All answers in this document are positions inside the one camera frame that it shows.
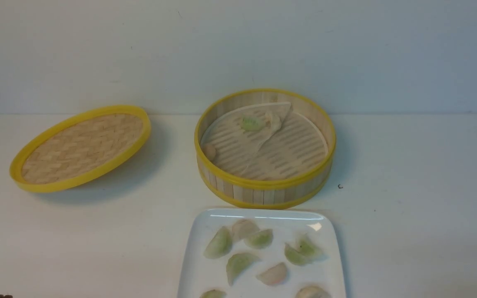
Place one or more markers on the green dumpling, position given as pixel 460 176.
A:
pixel 252 124

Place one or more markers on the pink dumpling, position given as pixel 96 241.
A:
pixel 209 151

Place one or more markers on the pink dumpling plate top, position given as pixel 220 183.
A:
pixel 242 229

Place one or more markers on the pink dumpling plate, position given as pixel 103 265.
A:
pixel 274 276
pixel 242 229

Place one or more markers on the green dumpling plate top middle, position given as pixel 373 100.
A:
pixel 260 240

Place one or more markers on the green dumpling plate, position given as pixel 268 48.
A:
pixel 309 249
pixel 260 240
pixel 220 244
pixel 237 264
pixel 214 293
pixel 294 256

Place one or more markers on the white square plate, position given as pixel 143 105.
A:
pixel 200 274

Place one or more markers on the green dumpling plate centre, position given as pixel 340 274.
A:
pixel 237 264

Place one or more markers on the green dumpling plate right upper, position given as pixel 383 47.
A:
pixel 309 249

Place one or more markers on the green dumpling plate right lower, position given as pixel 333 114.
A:
pixel 294 256

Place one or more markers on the pink dumpling plate centre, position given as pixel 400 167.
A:
pixel 274 276

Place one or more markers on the green dumpling plate bottom left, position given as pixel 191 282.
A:
pixel 214 293

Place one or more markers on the pale dumpling plate bottom right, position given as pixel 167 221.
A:
pixel 312 291

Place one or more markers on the bamboo steamer basket yellow rim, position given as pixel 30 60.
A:
pixel 278 194

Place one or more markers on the white steamer liner paper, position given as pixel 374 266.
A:
pixel 288 146

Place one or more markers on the woven bamboo steamer lid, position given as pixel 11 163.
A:
pixel 81 149

